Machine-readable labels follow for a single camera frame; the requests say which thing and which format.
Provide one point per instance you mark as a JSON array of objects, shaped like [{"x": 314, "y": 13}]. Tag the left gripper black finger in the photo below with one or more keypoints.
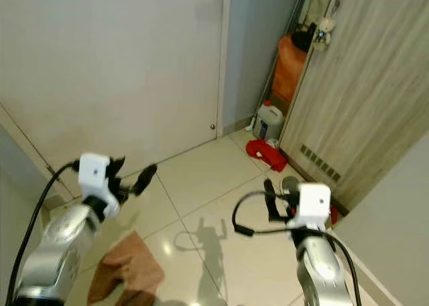
[
  {"x": 146, "y": 178},
  {"x": 117, "y": 166}
]

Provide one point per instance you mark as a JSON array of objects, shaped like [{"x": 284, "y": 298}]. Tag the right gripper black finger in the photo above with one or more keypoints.
[
  {"x": 291, "y": 186},
  {"x": 271, "y": 200}
]

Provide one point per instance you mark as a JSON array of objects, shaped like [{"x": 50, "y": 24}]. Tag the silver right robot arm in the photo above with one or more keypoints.
[{"x": 322, "y": 272}]

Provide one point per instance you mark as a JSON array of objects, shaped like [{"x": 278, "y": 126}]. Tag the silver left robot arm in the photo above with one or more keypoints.
[{"x": 60, "y": 242}]

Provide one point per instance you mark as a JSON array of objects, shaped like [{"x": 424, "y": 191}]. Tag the red plastic object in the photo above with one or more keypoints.
[{"x": 267, "y": 155}]

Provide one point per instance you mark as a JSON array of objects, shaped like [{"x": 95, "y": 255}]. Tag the metal door hinge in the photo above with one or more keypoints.
[{"x": 50, "y": 170}]

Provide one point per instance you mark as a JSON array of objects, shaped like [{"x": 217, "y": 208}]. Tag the white jug with red cap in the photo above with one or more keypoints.
[{"x": 269, "y": 121}]

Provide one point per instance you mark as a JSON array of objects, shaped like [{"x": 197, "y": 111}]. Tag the brown floor cloth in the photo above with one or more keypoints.
[{"x": 127, "y": 266}]

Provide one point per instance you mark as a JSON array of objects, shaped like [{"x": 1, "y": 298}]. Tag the white door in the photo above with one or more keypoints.
[{"x": 107, "y": 64}]

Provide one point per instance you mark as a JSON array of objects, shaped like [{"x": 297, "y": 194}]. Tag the light wood door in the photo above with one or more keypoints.
[{"x": 362, "y": 91}]

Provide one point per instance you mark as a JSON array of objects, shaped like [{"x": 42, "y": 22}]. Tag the orange bag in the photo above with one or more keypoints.
[{"x": 288, "y": 68}]

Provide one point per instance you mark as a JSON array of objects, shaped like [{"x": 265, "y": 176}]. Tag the black bag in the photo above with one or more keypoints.
[{"x": 303, "y": 41}]

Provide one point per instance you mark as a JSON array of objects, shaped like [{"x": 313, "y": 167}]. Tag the small plush toy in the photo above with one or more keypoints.
[{"x": 324, "y": 32}]

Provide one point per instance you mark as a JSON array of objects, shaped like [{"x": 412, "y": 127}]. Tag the beige hanging cloth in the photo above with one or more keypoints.
[{"x": 320, "y": 1}]

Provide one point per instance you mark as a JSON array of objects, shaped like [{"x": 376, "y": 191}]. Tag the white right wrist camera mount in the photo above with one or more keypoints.
[{"x": 312, "y": 204}]

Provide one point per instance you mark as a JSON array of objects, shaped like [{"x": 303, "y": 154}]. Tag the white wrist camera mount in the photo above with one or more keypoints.
[
  {"x": 95, "y": 172},
  {"x": 312, "y": 204}
]

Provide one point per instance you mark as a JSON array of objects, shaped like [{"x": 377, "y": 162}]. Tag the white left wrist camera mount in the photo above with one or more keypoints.
[{"x": 95, "y": 172}]

